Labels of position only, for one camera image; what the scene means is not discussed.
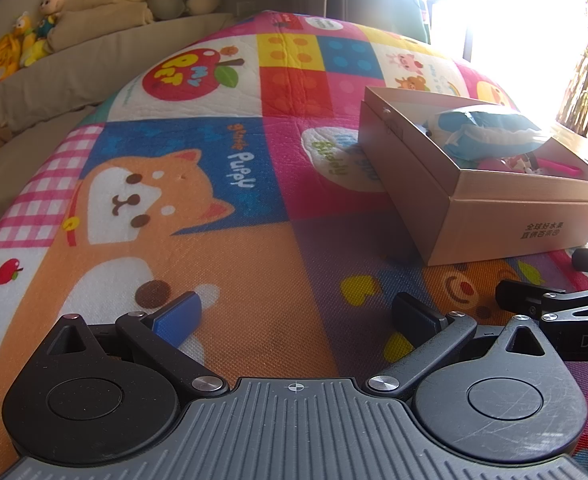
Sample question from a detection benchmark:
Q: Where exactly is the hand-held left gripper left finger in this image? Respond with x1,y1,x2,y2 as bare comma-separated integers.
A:
33,291,231,401

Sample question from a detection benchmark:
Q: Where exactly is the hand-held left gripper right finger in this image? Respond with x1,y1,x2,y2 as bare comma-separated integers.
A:
361,292,566,401

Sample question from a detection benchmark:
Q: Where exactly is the cardboard box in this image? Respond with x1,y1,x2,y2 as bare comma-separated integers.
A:
357,85,588,267

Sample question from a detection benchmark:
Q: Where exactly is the pink plastic basket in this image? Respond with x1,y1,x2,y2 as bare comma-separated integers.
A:
538,157,583,177

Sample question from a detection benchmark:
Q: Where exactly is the pink and green pig toy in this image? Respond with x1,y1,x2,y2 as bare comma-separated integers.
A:
476,157,511,174

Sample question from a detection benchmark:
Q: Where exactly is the blue and white wipes packet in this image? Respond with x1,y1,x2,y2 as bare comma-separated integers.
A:
426,107,558,162

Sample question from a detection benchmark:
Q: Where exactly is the colourful printed play mat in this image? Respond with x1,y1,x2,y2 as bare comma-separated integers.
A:
0,9,588,480

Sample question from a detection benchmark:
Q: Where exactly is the beige sofa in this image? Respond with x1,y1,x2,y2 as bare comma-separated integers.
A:
0,12,241,257

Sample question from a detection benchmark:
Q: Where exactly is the green chair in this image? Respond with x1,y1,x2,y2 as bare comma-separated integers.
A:
398,0,433,44

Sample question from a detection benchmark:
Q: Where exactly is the yellow plush toy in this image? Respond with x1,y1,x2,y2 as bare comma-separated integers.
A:
0,10,53,89

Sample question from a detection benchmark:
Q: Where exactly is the beige folded blanket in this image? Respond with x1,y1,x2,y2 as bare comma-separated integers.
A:
48,0,156,54

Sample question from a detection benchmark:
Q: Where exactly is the small cartoon doll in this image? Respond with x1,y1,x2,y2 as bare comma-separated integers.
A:
33,0,61,42

